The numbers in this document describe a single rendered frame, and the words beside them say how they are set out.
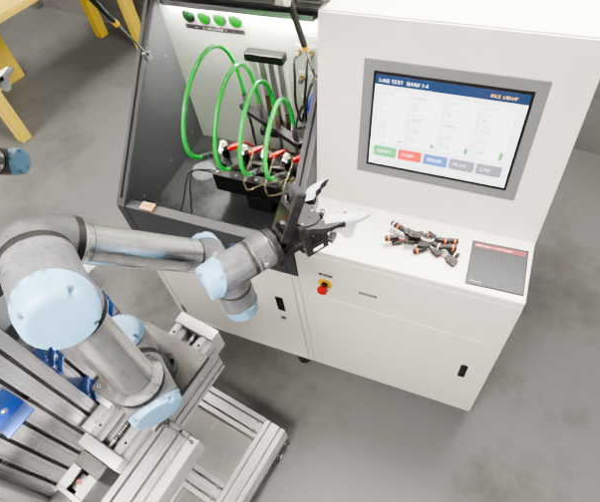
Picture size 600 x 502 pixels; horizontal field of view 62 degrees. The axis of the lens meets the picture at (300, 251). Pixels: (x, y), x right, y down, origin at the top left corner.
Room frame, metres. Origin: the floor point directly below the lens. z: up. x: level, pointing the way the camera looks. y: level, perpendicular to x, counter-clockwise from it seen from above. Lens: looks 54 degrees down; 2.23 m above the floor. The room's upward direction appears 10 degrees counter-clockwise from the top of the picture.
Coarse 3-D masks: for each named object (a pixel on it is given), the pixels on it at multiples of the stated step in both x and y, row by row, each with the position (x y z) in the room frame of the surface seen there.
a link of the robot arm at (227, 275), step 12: (228, 252) 0.58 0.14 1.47; (240, 252) 0.58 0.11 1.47; (204, 264) 0.57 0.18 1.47; (216, 264) 0.56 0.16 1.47; (228, 264) 0.56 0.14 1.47; (240, 264) 0.56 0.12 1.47; (252, 264) 0.56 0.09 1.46; (204, 276) 0.54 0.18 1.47; (216, 276) 0.54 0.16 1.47; (228, 276) 0.54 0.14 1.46; (240, 276) 0.54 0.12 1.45; (252, 276) 0.55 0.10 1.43; (204, 288) 0.53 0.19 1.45; (216, 288) 0.52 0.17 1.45; (228, 288) 0.53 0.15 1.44; (240, 288) 0.54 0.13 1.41
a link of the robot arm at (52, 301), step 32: (0, 256) 0.50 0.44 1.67; (32, 256) 0.48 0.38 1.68; (64, 256) 0.49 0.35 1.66; (32, 288) 0.42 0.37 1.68; (64, 288) 0.42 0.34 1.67; (96, 288) 0.47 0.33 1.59; (32, 320) 0.38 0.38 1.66; (64, 320) 0.39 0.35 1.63; (96, 320) 0.40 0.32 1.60; (96, 352) 0.41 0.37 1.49; (128, 352) 0.44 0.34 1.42; (128, 384) 0.41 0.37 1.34; (160, 384) 0.43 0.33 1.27; (128, 416) 0.39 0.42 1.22; (160, 416) 0.39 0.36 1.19
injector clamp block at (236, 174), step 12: (216, 168) 1.36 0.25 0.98; (252, 168) 1.32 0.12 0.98; (216, 180) 1.33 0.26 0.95; (228, 180) 1.30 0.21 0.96; (240, 180) 1.27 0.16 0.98; (252, 180) 1.26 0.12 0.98; (264, 180) 1.25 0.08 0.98; (240, 192) 1.28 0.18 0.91; (252, 192) 1.26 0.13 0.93; (264, 192) 1.23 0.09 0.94; (276, 192) 1.21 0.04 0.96; (252, 204) 1.26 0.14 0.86; (264, 204) 1.24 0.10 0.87; (276, 204) 1.25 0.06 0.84
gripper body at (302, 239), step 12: (312, 204) 0.68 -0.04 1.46; (300, 216) 0.65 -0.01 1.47; (312, 216) 0.64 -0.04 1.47; (300, 228) 0.62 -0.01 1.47; (276, 240) 0.60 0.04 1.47; (300, 240) 0.62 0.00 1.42; (312, 240) 0.61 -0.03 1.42; (324, 240) 0.62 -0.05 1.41; (276, 252) 0.58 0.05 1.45; (288, 252) 0.60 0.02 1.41; (312, 252) 0.60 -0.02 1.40
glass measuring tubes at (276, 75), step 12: (252, 48) 1.58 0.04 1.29; (252, 60) 1.54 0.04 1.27; (264, 60) 1.52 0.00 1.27; (276, 60) 1.50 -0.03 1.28; (252, 72) 1.55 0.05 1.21; (264, 72) 1.54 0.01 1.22; (276, 72) 1.53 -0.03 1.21; (288, 72) 1.52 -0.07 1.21; (276, 84) 1.53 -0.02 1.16; (288, 84) 1.51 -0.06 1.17; (264, 96) 1.56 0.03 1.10; (276, 96) 1.52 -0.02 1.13; (288, 96) 1.51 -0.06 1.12; (264, 108) 1.57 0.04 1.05; (288, 120) 1.50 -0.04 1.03
